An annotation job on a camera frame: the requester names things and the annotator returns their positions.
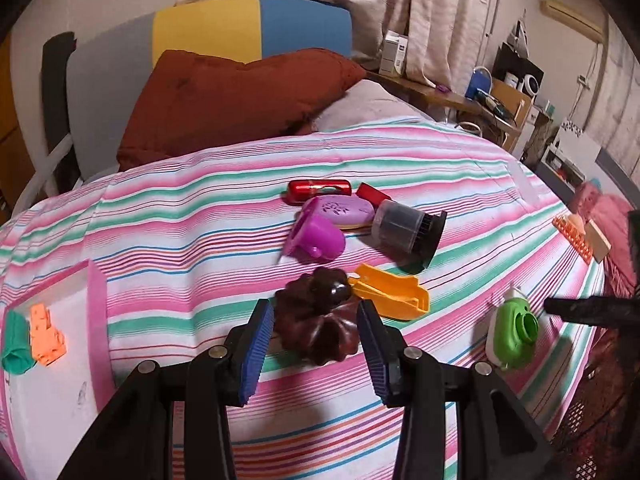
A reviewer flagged black grey lens cup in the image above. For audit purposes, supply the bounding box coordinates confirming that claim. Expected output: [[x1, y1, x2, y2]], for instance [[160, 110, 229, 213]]
[[371, 200, 447, 269]]

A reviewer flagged grey yellow blue headboard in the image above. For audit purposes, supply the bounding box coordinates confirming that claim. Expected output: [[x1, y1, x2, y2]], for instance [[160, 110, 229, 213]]
[[40, 0, 352, 192]]

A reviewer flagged white pink-rimmed tray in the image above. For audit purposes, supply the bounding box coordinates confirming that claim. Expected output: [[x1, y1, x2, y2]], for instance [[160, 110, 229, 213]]
[[1, 260, 115, 479]]

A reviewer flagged teal plastic cylinder part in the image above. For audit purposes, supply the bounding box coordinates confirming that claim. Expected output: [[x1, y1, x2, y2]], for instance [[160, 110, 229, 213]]
[[1, 310, 36, 375]]

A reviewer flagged blue kettle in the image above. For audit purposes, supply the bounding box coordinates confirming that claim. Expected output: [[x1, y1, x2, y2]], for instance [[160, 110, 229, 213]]
[[464, 66, 492, 100]]

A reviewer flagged magenta plastic cup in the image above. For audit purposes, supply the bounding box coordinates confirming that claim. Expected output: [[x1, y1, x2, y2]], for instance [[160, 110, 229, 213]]
[[282, 209, 346, 261]]

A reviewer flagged white small box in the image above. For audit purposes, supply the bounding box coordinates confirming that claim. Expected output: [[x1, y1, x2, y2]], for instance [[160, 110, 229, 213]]
[[378, 30, 408, 78]]

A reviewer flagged dark brown fluted mould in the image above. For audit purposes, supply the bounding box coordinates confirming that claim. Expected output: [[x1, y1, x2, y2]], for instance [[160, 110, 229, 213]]
[[274, 266, 359, 366]]

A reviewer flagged wooden side shelf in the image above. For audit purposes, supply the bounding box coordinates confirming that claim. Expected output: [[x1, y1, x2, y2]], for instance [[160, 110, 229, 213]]
[[367, 70, 522, 153]]

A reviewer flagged purple oval soap box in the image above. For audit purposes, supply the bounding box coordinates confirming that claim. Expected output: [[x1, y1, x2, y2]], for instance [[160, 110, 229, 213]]
[[303, 195, 375, 229]]

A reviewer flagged small red plastic piece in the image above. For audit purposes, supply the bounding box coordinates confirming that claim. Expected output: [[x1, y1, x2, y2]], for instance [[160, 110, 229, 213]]
[[356, 182, 390, 209]]

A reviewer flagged wall air conditioner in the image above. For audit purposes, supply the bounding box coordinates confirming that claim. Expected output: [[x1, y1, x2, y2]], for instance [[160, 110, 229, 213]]
[[540, 0, 604, 44]]

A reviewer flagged orange small plastic block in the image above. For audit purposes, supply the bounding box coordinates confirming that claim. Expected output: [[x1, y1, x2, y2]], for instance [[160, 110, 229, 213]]
[[29, 304, 66, 366]]

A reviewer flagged green white plastic gadget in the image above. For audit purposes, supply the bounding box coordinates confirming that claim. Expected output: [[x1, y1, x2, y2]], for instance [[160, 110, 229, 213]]
[[485, 284, 539, 370]]

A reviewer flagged orange plastic clip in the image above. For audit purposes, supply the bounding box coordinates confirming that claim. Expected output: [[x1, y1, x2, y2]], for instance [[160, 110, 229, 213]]
[[348, 264, 430, 321]]

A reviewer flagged red metallic cylinder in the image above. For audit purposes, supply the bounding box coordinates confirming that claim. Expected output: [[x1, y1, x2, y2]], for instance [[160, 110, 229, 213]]
[[284, 179, 352, 205]]

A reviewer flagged pink grey pillow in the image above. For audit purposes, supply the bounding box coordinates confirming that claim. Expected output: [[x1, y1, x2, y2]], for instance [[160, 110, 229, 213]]
[[311, 79, 432, 132]]

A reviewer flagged rust red cushion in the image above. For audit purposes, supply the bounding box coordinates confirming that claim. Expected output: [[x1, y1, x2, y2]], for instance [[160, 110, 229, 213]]
[[117, 48, 366, 170]]

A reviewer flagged orange comb-like rack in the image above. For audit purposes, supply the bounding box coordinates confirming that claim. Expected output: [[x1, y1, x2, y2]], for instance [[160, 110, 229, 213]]
[[552, 216, 593, 264]]

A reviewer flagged beige wooden block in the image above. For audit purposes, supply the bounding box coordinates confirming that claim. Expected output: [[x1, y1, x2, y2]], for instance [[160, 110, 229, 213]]
[[585, 219, 612, 263]]

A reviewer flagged striped pink green bedcover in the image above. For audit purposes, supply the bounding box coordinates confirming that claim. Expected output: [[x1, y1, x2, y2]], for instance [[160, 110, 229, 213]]
[[1, 120, 604, 479]]

